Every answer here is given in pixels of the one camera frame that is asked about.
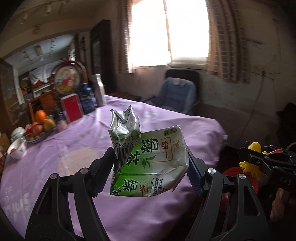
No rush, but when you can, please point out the person's right hand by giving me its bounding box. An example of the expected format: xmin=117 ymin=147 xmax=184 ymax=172
xmin=270 ymin=188 xmax=285 ymax=221

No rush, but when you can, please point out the white floral bowl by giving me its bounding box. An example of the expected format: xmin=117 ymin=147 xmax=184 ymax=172
xmin=6 ymin=137 xmax=27 ymax=160

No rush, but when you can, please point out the purple tablecloth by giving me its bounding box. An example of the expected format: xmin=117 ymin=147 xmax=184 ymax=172
xmin=1 ymin=96 xmax=224 ymax=240

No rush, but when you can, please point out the dark supplement jar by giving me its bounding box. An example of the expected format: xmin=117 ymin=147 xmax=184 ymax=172
xmin=52 ymin=108 xmax=68 ymax=132

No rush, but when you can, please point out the blue fruit plate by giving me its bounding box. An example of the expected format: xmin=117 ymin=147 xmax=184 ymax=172
xmin=23 ymin=115 xmax=56 ymax=144

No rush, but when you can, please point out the green white snack packet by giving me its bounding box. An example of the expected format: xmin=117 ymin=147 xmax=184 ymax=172
xmin=108 ymin=106 xmax=189 ymax=197

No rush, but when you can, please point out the red box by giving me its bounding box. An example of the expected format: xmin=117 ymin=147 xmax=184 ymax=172
xmin=61 ymin=93 xmax=84 ymax=123

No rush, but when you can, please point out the wooden glass cabinet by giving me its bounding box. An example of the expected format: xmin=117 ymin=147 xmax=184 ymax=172
xmin=1 ymin=59 xmax=25 ymax=133

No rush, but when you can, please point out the blue fish oil bottle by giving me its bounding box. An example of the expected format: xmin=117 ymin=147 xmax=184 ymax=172
xmin=78 ymin=83 xmax=95 ymax=114

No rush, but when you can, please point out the round framed fruit picture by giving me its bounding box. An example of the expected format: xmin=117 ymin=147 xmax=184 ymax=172
xmin=50 ymin=60 xmax=88 ymax=97

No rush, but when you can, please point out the silver metal bottle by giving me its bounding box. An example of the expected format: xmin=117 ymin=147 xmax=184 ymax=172
xmin=92 ymin=74 xmax=106 ymax=107

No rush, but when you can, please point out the yellow pear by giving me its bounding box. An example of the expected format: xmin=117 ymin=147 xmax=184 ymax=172
xmin=43 ymin=118 xmax=56 ymax=132

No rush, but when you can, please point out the red apple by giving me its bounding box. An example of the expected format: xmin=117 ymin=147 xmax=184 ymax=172
xmin=32 ymin=124 xmax=44 ymax=136

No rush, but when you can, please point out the yellow foam net flower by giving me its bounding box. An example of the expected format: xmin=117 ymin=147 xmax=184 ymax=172
xmin=239 ymin=142 xmax=283 ymax=182

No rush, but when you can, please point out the white lidded porcelain pot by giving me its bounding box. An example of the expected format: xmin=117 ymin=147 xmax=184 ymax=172
xmin=11 ymin=127 xmax=25 ymax=143

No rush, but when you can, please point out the orange fruit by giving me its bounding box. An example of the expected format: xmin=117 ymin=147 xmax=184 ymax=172
xmin=35 ymin=110 xmax=47 ymax=125

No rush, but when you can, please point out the red plastic waste basket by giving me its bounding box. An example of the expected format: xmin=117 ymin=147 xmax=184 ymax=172
xmin=222 ymin=166 xmax=260 ymax=209

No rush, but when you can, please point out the black chair with blue cushion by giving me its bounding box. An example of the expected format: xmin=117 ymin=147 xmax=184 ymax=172
xmin=144 ymin=69 xmax=200 ymax=115

